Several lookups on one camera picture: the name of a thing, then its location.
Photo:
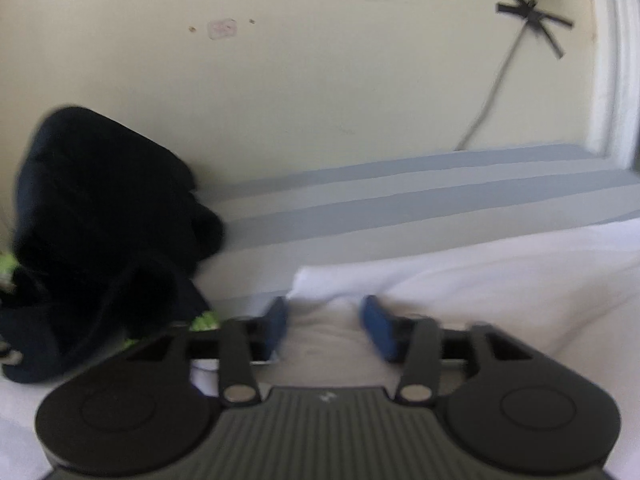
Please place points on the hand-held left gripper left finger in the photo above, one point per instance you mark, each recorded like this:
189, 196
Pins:
276, 322

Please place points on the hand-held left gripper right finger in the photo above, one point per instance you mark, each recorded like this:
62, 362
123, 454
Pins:
380, 327

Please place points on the white printed t-shirt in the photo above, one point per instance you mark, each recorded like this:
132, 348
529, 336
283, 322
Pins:
500, 280

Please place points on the green garment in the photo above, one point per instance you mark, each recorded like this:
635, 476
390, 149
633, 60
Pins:
205, 321

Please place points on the striped blue white bed sheet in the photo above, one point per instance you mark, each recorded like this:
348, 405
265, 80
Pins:
350, 200

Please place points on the dark navy garment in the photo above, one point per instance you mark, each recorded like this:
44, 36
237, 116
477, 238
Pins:
100, 220

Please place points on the black tape cross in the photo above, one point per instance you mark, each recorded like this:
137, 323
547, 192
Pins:
532, 15

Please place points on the white door frame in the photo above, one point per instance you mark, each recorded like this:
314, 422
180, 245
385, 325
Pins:
617, 60

